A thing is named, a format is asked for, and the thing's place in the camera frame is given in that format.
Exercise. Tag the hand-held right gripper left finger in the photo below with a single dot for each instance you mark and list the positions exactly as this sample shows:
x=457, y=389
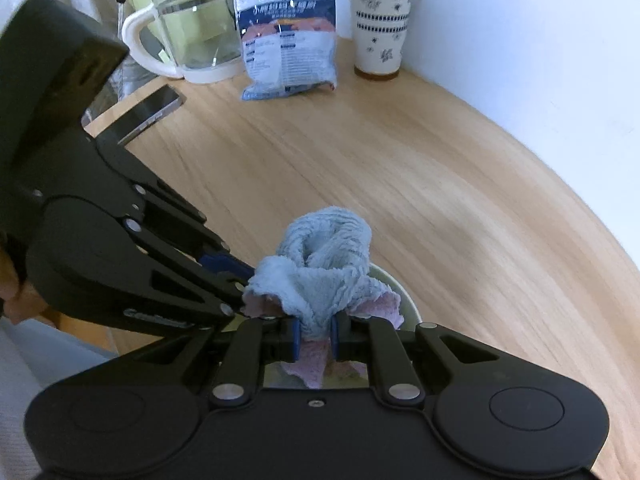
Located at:
x=296, y=342

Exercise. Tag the pink and grey cleaning cloth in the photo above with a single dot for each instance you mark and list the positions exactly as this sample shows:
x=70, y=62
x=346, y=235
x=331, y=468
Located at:
x=325, y=260

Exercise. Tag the glass pitcher with cream lid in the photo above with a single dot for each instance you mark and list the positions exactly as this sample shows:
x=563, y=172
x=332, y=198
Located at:
x=200, y=25

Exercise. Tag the blue snack packet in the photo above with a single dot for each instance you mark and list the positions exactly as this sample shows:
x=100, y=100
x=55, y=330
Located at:
x=287, y=45

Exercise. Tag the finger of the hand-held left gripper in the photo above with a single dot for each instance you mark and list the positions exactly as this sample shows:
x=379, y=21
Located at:
x=220, y=262
x=202, y=312

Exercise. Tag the black smartphone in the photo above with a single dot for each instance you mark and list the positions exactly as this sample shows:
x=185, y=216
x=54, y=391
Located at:
x=152, y=110

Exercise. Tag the person's left hand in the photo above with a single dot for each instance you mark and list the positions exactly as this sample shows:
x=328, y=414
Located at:
x=7, y=290

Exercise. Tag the pale yellow bowl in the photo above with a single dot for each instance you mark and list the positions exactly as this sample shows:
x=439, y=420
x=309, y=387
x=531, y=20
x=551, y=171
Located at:
x=407, y=300

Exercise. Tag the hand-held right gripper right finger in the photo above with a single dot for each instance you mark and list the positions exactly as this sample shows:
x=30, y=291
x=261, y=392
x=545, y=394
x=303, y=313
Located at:
x=334, y=342

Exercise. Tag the grey fabric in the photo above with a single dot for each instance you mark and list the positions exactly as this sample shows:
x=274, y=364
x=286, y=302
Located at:
x=30, y=370

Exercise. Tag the printed tumbler with red lid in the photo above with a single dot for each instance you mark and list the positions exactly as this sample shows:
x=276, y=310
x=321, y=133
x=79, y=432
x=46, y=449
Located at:
x=382, y=25

